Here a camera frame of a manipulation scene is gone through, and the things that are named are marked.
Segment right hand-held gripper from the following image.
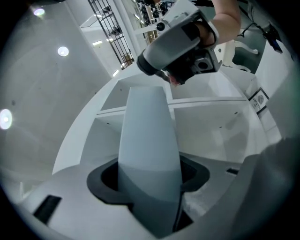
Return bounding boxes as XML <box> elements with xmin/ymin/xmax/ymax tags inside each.
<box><xmin>137</xmin><ymin>1</ymin><xmax>223</xmax><ymax>85</ymax></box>

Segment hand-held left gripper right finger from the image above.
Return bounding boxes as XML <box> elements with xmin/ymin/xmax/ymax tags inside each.
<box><xmin>173</xmin><ymin>152</ymin><xmax>246</xmax><ymax>235</ymax></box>

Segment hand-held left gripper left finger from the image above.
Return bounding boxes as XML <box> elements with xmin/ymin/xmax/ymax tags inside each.
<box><xmin>13</xmin><ymin>157</ymin><xmax>152</xmax><ymax>240</ymax></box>

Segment white shelving unit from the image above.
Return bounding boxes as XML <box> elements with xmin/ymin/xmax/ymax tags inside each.
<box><xmin>52</xmin><ymin>65</ymin><xmax>285</xmax><ymax>175</ymax></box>

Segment person's right forearm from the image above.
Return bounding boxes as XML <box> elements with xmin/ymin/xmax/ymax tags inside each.
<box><xmin>212</xmin><ymin>0</ymin><xmax>242</xmax><ymax>45</ymax></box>

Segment person's right hand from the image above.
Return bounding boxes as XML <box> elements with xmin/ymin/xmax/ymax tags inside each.
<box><xmin>198</xmin><ymin>22</ymin><xmax>216</xmax><ymax>47</ymax></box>

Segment black metal railing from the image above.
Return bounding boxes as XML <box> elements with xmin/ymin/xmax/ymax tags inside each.
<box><xmin>88</xmin><ymin>0</ymin><xmax>137</xmax><ymax>70</ymax></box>

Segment white ornate vanity table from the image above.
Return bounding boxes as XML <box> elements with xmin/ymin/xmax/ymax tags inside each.
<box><xmin>217</xmin><ymin>38</ymin><xmax>260</xmax><ymax>72</ymax></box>

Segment black framed picture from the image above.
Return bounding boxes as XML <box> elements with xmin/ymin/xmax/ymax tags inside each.
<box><xmin>247</xmin><ymin>87</ymin><xmax>270</xmax><ymax>115</ymax></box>

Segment black device with blue screen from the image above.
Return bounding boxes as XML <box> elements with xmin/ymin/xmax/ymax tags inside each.
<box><xmin>262</xmin><ymin>23</ymin><xmax>284</xmax><ymax>53</ymax></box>

